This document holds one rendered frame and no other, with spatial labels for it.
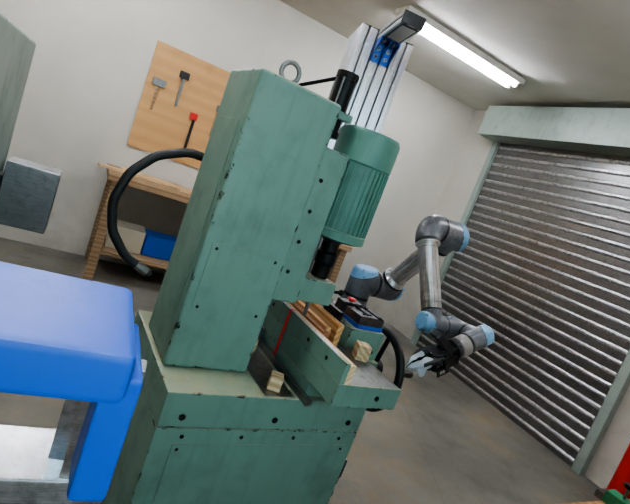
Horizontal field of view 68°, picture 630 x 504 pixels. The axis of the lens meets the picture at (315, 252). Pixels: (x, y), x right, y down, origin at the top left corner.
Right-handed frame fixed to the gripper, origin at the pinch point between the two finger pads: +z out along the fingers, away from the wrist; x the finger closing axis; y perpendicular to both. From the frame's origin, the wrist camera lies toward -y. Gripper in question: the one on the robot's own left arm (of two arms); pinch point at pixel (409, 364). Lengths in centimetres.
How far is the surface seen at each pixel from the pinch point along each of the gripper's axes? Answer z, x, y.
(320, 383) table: 39.2, -15.4, -21.2
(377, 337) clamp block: 10.9, 1.1, -14.4
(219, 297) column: 57, -2, -46
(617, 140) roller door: -286, 113, -10
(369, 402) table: 29.3, -21.9, -14.8
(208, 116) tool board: -35, 329, -54
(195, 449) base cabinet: 72, -13, -16
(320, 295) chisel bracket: 26.5, 5.5, -32.8
